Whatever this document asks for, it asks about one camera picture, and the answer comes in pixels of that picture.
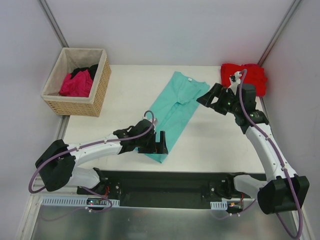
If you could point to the left grey cable duct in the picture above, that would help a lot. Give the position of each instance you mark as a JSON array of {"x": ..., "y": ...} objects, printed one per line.
[{"x": 70, "y": 201}]

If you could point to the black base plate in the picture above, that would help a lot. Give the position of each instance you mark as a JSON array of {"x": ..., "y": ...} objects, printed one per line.
[{"x": 174, "y": 190}]

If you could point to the pink t shirt in basket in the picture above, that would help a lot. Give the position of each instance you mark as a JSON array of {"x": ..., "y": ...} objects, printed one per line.
[{"x": 77, "y": 86}]

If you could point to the aluminium frame post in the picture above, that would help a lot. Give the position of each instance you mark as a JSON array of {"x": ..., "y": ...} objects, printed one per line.
[
  {"x": 53, "y": 23},
  {"x": 290, "y": 13}
]

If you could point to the wicker laundry basket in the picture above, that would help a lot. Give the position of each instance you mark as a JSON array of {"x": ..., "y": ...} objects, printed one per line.
[{"x": 68, "y": 60}]

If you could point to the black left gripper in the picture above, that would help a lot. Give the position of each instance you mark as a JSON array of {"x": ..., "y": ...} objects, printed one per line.
[{"x": 151, "y": 144}]

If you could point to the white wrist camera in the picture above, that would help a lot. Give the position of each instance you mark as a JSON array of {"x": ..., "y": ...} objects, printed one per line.
[
  {"x": 155, "y": 122},
  {"x": 235, "y": 80}
]

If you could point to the right aluminium frame post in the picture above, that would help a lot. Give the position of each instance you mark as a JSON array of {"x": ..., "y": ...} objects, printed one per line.
[{"x": 290, "y": 13}]

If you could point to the black t shirt in basket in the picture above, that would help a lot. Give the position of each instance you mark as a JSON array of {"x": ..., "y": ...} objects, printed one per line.
[{"x": 91, "y": 70}]

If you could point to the left aluminium frame post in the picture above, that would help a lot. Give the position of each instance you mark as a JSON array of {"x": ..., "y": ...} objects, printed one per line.
[{"x": 53, "y": 23}]

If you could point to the aluminium rail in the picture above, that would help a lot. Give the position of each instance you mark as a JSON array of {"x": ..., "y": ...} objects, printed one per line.
[{"x": 66, "y": 190}]

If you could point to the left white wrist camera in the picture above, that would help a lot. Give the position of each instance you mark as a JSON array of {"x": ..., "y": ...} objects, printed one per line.
[{"x": 155, "y": 122}]

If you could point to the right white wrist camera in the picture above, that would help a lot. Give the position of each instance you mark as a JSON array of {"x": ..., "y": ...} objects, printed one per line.
[{"x": 235, "y": 80}]

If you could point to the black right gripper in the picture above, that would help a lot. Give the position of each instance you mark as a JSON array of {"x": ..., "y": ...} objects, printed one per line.
[{"x": 220, "y": 100}]

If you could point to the red t shirt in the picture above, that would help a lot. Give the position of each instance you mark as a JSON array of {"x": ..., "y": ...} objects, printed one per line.
[{"x": 254, "y": 76}]

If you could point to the grey cable duct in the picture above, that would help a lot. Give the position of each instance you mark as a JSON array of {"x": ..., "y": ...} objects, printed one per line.
[
  {"x": 70, "y": 201},
  {"x": 219, "y": 205}
]

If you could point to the right grey cable duct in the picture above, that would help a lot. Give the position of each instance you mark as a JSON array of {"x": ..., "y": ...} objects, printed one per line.
[{"x": 219, "y": 205}]

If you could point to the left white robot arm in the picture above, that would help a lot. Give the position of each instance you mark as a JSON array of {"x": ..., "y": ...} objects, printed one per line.
[{"x": 60, "y": 165}]

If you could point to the teal t shirt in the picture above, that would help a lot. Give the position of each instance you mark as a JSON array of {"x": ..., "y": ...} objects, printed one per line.
[{"x": 176, "y": 105}]

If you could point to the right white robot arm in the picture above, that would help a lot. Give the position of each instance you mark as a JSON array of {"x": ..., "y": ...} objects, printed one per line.
[{"x": 283, "y": 190}]

